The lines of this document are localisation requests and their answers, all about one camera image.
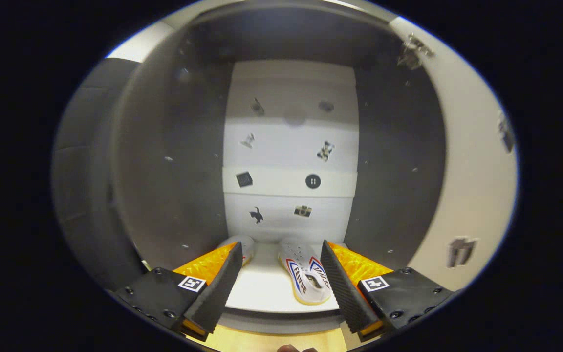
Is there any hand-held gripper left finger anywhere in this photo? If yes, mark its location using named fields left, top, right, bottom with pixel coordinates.
left=114, top=242, right=244, bottom=342

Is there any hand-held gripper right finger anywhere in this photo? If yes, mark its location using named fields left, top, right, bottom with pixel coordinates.
left=320, top=240, right=455, bottom=343

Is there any white striped canvas shoe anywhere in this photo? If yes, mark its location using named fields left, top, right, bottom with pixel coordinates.
left=217, top=235, right=256, bottom=267
left=278, top=238, right=334, bottom=306

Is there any dark grey shoe cabinet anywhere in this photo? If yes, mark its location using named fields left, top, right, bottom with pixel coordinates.
left=110, top=0, right=448, bottom=336

